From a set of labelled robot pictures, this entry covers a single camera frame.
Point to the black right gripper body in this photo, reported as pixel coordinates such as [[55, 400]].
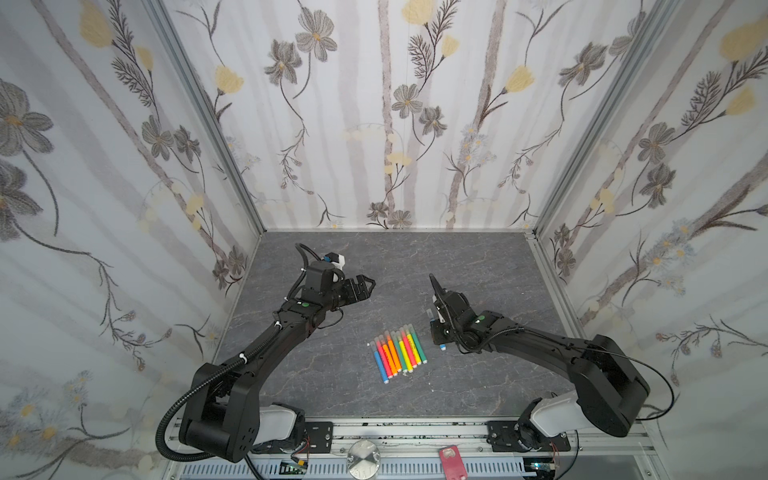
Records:
[[448, 306]]

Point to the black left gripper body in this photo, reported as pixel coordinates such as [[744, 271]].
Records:
[[338, 296]]

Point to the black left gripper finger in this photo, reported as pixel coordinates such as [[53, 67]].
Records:
[[360, 293], [363, 282]]

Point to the yellow marker pen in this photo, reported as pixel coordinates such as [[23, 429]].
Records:
[[411, 341]]

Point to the pink marker pen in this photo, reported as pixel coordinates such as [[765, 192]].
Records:
[[406, 346]]

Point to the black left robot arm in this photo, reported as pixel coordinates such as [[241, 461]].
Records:
[[220, 415]]

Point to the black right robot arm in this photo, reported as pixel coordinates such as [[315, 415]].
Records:
[[607, 393]]

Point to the red marker pen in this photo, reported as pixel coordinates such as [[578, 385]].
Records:
[[383, 359]]

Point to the dark orange marker pen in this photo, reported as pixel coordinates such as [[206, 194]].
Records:
[[391, 363]]

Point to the lime green marker pen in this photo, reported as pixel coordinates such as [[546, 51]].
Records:
[[402, 353]]

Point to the light blue marker pen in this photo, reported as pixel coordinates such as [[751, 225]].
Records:
[[379, 364]]

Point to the pink rectangular tag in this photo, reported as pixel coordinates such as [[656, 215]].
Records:
[[452, 463]]

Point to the round silver metal knob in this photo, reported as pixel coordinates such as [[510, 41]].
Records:
[[363, 460]]

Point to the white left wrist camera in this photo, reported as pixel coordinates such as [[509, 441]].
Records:
[[336, 259]]

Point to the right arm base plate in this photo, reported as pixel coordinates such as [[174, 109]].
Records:
[[510, 435]]

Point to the aluminium mounting rail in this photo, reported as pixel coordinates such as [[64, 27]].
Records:
[[594, 455]]

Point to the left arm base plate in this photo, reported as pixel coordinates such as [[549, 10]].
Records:
[[305, 437]]

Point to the white slotted cable duct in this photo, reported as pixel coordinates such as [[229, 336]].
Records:
[[338, 468]]

